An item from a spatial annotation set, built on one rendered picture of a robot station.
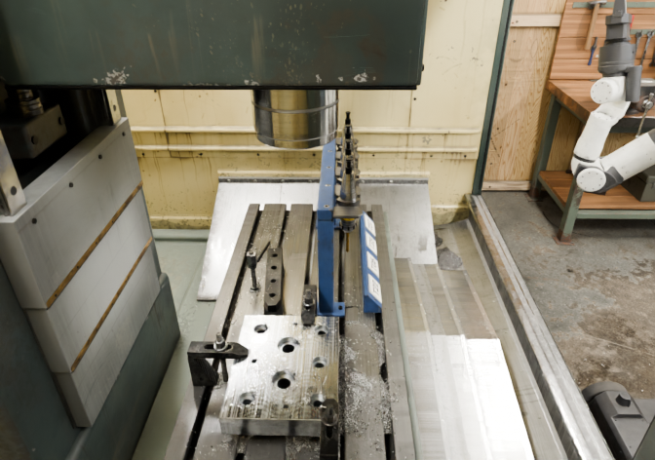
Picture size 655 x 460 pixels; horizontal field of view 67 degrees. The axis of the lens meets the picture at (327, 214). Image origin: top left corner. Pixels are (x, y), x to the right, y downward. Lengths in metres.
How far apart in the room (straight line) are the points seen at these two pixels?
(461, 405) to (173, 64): 1.06
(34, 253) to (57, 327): 0.16
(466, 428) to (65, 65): 1.16
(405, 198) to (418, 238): 0.20
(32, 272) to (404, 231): 1.39
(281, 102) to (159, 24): 0.22
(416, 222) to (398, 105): 0.47
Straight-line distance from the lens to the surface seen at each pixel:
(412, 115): 2.01
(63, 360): 1.09
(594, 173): 1.68
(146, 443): 1.53
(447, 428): 1.37
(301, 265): 1.53
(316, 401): 1.07
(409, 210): 2.04
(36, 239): 0.96
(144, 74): 0.83
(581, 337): 2.86
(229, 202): 2.09
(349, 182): 1.19
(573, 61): 3.76
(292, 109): 0.84
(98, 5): 0.83
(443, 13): 1.93
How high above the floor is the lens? 1.81
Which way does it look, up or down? 31 degrees down
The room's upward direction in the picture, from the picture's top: straight up
